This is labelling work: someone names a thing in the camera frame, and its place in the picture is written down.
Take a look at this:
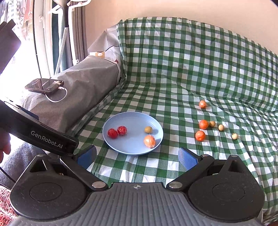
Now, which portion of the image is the red fruit in plate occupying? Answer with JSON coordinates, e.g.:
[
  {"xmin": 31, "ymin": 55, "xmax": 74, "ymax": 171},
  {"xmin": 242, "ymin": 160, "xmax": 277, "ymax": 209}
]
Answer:
[{"xmin": 117, "ymin": 126, "xmax": 127, "ymax": 136}]

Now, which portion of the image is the white perforated pole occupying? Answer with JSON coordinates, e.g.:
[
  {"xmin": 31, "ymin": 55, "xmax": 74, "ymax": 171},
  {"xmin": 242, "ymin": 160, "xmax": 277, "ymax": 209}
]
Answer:
[{"xmin": 54, "ymin": 27, "xmax": 68, "ymax": 75}]

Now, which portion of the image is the blue round plate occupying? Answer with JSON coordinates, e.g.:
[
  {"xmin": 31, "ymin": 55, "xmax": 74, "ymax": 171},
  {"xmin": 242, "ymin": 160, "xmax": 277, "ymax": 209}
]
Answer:
[{"xmin": 102, "ymin": 112, "xmax": 163, "ymax": 155}]

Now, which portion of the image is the white charging cable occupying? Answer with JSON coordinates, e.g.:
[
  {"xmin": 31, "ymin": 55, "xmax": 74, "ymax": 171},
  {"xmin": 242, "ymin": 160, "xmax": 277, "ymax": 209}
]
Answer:
[{"xmin": 45, "ymin": 86, "xmax": 68, "ymax": 103}]

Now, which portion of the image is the green white checkered cloth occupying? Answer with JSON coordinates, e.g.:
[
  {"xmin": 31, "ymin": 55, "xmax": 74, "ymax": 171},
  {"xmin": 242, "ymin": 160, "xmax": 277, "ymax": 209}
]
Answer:
[{"xmin": 75, "ymin": 17, "xmax": 277, "ymax": 225}]

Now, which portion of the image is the person's left hand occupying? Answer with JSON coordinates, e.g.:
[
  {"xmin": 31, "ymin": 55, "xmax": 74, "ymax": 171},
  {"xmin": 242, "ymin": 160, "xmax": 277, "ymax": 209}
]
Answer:
[{"xmin": 0, "ymin": 129, "xmax": 11, "ymax": 162}]

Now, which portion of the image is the black smartphone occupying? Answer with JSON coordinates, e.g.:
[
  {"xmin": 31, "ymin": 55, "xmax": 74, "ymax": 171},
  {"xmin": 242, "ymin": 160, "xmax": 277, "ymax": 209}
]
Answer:
[{"xmin": 25, "ymin": 78, "xmax": 64, "ymax": 94}]

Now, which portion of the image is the yellow fruit in plate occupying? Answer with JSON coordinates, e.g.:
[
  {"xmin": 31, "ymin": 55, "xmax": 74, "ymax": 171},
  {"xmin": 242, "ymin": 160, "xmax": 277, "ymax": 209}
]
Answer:
[{"xmin": 144, "ymin": 126, "xmax": 153, "ymax": 134}]

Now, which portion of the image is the grey sofa armrest cover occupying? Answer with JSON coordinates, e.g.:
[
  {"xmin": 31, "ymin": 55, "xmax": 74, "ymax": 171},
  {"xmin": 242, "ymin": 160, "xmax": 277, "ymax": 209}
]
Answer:
[{"xmin": 22, "ymin": 25, "xmax": 123, "ymax": 136}]

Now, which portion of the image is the red cherry tomato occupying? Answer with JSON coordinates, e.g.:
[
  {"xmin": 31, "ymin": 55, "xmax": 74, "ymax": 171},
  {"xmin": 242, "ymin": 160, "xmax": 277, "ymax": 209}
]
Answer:
[{"xmin": 107, "ymin": 128, "xmax": 118, "ymax": 139}]

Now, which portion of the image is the orange fruit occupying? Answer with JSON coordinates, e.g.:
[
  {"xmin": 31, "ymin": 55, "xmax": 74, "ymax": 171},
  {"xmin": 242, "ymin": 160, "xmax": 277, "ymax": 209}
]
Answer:
[
  {"xmin": 199, "ymin": 120, "xmax": 209, "ymax": 130},
  {"xmin": 199, "ymin": 100, "xmax": 207, "ymax": 109},
  {"xmin": 195, "ymin": 130, "xmax": 206, "ymax": 142},
  {"xmin": 143, "ymin": 135, "xmax": 156, "ymax": 148}
]

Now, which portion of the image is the white window frame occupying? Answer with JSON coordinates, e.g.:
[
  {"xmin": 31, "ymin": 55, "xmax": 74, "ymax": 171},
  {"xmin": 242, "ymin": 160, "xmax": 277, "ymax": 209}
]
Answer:
[{"xmin": 0, "ymin": 0, "xmax": 92, "ymax": 77}]

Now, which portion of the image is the small tan fruit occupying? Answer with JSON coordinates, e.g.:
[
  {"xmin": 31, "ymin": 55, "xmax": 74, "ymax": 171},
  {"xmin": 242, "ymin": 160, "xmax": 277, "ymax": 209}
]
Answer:
[
  {"xmin": 209, "ymin": 121, "xmax": 216, "ymax": 127},
  {"xmin": 231, "ymin": 133, "xmax": 238, "ymax": 140},
  {"xmin": 218, "ymin": 124, "xmax": 224, "ymax": 131}
]

